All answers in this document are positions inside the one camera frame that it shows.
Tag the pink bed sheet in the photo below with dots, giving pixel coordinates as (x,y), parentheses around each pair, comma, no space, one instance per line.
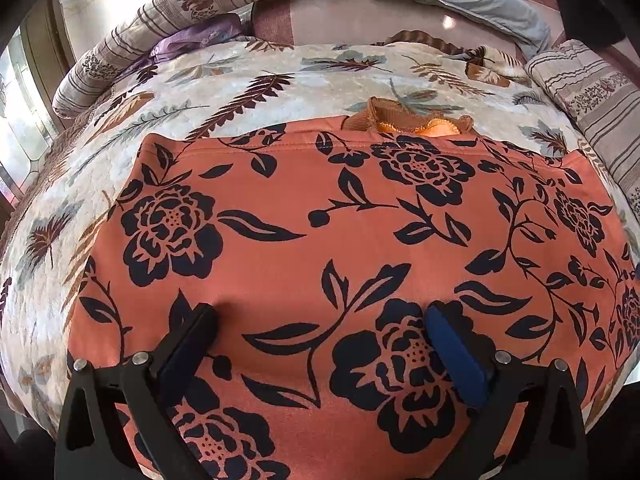
(360,15)

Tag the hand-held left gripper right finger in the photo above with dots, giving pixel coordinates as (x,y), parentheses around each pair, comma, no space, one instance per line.
(457,360)

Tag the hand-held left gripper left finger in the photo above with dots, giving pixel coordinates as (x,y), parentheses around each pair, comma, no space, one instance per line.
(187,355)

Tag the striped bolster pillow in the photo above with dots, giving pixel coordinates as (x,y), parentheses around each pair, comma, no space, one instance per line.
(150,15)

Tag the grey pillow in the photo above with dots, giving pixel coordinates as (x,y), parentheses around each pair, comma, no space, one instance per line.
(475,0)

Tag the purple cloth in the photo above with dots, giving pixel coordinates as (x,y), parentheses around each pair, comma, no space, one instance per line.
(200,35)

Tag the striped floral pillow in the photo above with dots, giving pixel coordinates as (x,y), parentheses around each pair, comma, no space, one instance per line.
(600,105)

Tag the leaf print blanket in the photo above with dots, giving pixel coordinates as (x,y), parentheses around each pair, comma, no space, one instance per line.
(225,85)

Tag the orange floral shirt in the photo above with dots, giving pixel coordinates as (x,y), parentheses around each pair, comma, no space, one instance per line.
(320,240)

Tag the black garment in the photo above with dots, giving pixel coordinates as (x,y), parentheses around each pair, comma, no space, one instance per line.
(580,5)

